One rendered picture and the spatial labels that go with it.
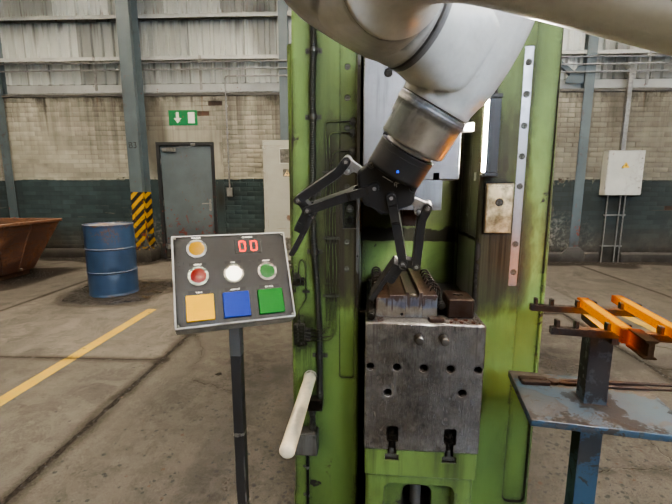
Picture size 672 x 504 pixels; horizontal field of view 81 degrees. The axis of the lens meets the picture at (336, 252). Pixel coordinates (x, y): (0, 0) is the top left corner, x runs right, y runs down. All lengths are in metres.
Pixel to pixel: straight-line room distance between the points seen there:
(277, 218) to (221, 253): 5.54
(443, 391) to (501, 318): 0.36
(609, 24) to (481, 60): 0.20
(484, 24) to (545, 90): 1.11
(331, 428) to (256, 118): 6.42
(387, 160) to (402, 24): 0.17
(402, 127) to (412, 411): 1.09
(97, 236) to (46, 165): 3.88
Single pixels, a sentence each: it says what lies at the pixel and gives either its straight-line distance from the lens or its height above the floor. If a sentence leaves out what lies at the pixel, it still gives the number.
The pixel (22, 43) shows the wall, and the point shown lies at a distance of 9.86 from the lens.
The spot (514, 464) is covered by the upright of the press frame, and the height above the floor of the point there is 0.29.
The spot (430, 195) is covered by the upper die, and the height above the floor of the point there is 1.32.
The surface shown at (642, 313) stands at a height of 0.99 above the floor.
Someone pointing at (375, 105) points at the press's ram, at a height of 1.59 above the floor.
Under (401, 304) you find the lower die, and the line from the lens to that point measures 1.34.
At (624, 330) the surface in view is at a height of 1.00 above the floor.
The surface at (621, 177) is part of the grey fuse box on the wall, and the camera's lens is 8.44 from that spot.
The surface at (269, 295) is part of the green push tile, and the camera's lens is 1.21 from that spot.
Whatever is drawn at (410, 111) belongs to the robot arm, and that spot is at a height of 1.43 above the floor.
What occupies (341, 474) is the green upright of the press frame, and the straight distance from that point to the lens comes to 1.82.
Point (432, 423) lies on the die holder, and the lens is 1.46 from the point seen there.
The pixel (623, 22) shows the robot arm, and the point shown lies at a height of 1.43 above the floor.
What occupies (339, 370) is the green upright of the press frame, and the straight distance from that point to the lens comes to 1.59.
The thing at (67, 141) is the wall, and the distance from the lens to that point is 8.98.
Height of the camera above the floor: 1.34
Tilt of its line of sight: 9 degrees down
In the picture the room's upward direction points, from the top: straight up
